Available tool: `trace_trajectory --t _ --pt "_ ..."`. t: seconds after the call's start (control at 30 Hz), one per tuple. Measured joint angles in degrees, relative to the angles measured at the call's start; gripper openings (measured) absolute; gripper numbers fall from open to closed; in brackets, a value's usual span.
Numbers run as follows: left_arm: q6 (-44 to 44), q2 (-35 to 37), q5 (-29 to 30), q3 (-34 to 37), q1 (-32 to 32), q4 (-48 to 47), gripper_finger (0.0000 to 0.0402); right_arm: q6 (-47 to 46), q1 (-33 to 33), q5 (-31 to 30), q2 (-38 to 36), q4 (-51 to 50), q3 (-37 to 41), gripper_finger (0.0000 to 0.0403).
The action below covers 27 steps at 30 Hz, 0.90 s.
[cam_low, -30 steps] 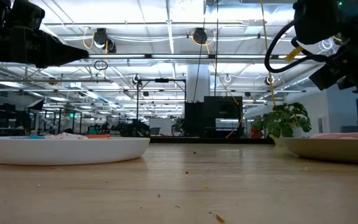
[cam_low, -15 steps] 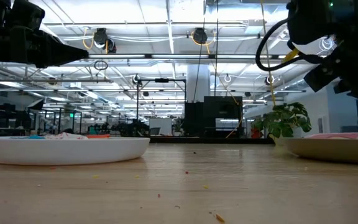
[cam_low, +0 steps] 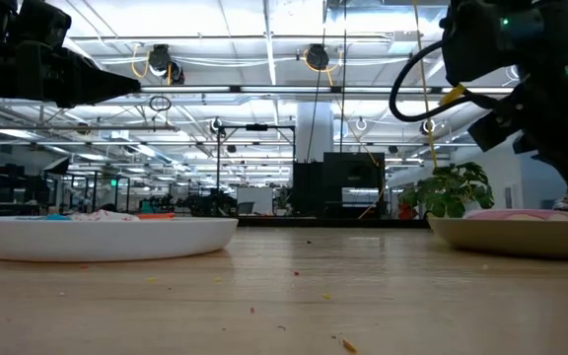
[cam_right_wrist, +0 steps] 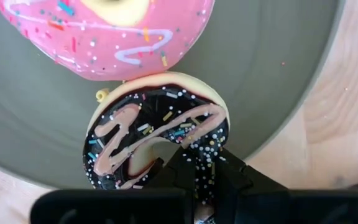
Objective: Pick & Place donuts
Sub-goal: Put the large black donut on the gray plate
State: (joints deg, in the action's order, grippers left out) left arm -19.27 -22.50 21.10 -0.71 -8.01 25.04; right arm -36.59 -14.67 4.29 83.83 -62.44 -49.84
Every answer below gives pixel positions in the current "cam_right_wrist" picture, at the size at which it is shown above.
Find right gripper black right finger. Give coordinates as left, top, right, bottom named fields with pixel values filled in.
left=213, top=148, right=289, bottom=200

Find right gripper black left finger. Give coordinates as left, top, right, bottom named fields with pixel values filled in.
left=144, top=146, right=197, bottom=191

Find large chocolate drizzled donut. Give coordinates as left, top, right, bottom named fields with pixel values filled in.
left=81, top=71, right=231, bottom=224

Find large pink iced donut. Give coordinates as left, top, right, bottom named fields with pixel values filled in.
left=0, top=0, right=216, bottom=82

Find grey round plate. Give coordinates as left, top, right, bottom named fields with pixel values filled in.
left=0, top=0, right=347, bottom=191

